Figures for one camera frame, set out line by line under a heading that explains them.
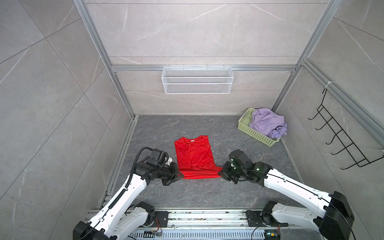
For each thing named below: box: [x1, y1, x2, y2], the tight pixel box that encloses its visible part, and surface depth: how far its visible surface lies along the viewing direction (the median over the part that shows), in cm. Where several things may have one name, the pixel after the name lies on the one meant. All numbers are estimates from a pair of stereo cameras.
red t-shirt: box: [174, 135, 223, 179], surface depth 98 cm
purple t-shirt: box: [249, 108, 288, 139], surface depth 106 cm
